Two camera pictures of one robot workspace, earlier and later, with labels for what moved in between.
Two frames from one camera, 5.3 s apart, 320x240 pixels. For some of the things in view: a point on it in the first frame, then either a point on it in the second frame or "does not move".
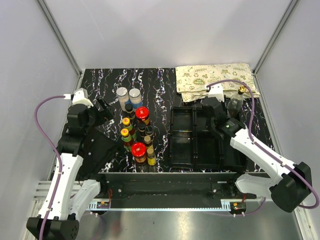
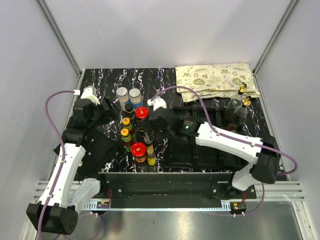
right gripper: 224,108 -> 149,125
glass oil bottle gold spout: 235,102 does not move
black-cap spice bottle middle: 141,126 does not move
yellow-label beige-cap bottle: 151,157 does not move
